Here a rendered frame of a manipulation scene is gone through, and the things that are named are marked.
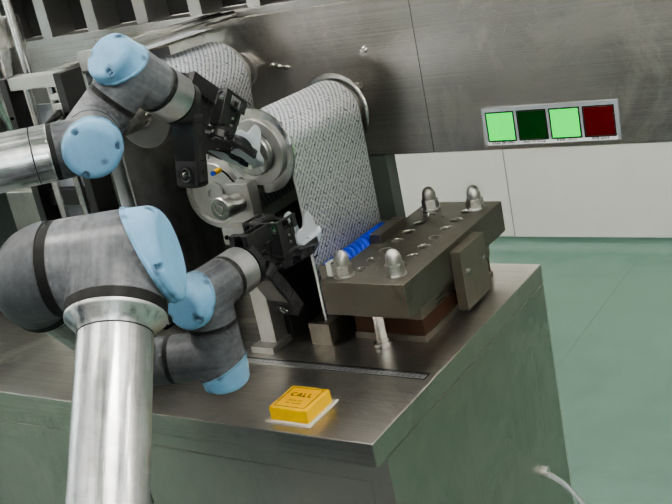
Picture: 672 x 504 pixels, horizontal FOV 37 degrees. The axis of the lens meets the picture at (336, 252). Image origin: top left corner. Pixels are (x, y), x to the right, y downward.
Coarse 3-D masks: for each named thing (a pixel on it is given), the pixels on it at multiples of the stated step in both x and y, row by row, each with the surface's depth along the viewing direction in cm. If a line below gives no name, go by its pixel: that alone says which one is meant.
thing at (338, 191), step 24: (360, 144) 184; (312, 168) 171; (336, 168) 177; (360, 168) 184; (312, 192) 171; (336, 192) 177; (360, 192) 184; (312, 216) 171; (336, 216) 177; (360, 216) 184; (336, 240) 177; (312, 264) 172
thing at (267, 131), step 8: (248, 120) 165; (256, 120) 165; (240, 128) 167; (248, 128) 166; (264, 128) 164; (272, 128) 164; (264, 136) 165; (272, 136) 164; (272, 144) 165; (280, 144) 164; (280, 152) 164; (280, 160) 165; (240, 168) 170; (272, 168) 167; (280, 168) 166; (248, 176) 170; (256, 176) 169; (264, 176) 168; (272, 176) 167; (264, 184) 169
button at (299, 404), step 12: (288, 396) 153; (300, 396) 152; (312, 396) 151; (324, 396) 151; (276, 408) 150; (288, 408) 149; (300, 408) 148; (312, 408) 149; (324, 408) 151; (288, 420) 150; (300, 420) 148
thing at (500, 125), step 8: (488, 120) 179; (496, 120) 178; (504, 120) 177; (512, 120) 177; (488, 128) 180; (496, 128) 179; (504, 128) 178; (512, 128) 177; (496, 136) 179; (504, 136) 179; (512, 136) 178
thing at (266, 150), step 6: (264, 138) 165; (264, 144) 164; (264, 150) 165; (270, 150) 165; (264, 156) 165; (270, 156) 165; (264, 162) 166; (270, 162) 166; (246, 168) 168; (258, 168) 167; (264, 168) 166; (270, 168) 167; (252, 174) 168; (258, 174) 167
